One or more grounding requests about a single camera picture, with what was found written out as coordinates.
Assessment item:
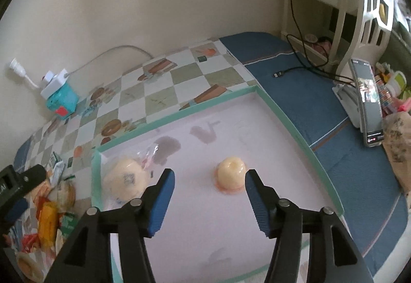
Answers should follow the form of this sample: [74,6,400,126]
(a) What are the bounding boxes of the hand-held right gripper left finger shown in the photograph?
[43,168,175,283]

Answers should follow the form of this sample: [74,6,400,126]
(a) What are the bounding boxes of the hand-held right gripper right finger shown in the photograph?
[245,169,375,283]

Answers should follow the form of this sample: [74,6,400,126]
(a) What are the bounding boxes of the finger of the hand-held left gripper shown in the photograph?
[5,165,49,223]

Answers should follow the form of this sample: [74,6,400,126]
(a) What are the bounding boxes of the orange snack packet red label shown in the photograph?
[37,201,61,250]

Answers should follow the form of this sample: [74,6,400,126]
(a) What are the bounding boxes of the pale yellow jelly cup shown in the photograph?
[213,156,249,194]

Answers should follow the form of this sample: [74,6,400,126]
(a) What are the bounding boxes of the cream bun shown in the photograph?
[101,145,163,207]

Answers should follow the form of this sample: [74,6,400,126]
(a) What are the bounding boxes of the white green snack packet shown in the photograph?
[48,151,65,187]

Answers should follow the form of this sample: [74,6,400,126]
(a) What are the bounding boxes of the teal rimmed white tray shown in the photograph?
[91,85,345,283]

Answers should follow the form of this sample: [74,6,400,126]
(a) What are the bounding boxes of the round cracker packet green edges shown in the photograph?
[56,180,77,210]

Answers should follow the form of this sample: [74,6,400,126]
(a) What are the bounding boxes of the teal box with red patch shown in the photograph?
[46,84,79,119]

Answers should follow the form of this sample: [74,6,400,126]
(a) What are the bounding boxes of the white power strip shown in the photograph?
[40,69,69,99]

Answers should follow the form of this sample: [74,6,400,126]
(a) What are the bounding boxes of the white phone stand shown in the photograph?
[332,82,365,130]

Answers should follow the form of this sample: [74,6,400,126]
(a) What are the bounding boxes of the smartphone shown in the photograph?
[349,58,385,148]

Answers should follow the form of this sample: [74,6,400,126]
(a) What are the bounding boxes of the printed plastic bag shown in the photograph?
[382,111,411,197]

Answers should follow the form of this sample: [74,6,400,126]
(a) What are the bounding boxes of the colourful striped box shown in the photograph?
[374,74,397,117]

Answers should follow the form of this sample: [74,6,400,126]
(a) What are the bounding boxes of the pink round container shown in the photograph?
[305,33,331,56]

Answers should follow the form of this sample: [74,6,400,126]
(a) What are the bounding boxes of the white openwork wooden furniture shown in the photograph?
[321,0,399,78]

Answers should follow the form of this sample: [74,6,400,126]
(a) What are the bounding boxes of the white adapter plug with cable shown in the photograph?
[9,58,53,91]

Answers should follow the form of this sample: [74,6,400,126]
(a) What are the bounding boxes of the black charging cable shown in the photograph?
[270,0,357,85]

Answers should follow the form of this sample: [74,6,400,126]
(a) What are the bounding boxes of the white power strip cord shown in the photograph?
[66,45,155,78]

